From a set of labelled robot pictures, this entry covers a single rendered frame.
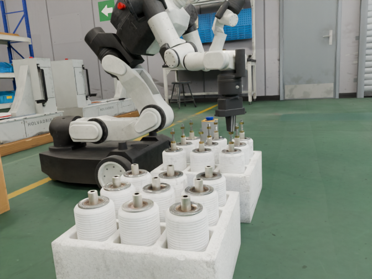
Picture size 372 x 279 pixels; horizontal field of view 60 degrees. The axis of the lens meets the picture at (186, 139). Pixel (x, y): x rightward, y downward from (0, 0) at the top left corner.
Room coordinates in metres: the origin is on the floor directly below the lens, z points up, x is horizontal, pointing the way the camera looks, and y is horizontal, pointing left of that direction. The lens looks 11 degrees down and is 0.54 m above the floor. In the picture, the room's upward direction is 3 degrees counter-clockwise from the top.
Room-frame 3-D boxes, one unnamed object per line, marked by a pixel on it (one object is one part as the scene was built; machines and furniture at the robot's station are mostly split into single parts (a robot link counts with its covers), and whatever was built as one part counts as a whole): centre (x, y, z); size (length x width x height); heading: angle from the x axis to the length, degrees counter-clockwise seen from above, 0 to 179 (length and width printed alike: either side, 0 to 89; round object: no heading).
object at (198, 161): (1.22, -0.06, 0.16); 0.10 x 0.10 x 0.18
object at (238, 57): (1.18, -0.19, 0.57); 0.11 x 0.11 x 0.11; 40
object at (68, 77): (4.43, 1.15, 0.45); 1.51 x 0.57 x 0.74; 160
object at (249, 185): (1.34, -0.10, 0.09); 0.39 x 0.39 x 0.18; 70
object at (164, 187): (0.82, 0.09, 0.25); 0.08 x 0.08 x 0.01
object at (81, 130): (1.79, 0.51, 0.28); 0.21 x 0.20 x 0.13; 70
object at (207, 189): (0.78, -0.03, 0.25); 0.08 x 0.08 x 0.01
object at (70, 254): (0.82, 0.09, 0.09); 0.39 x 0.39 x 0.18; 73
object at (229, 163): (1.18, -0.17, 0.16); 0.10 x 0.10 x 0.18
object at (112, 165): (1.45, 0.34, 0.10); 0.20 x 0.05 x 0.20; 70
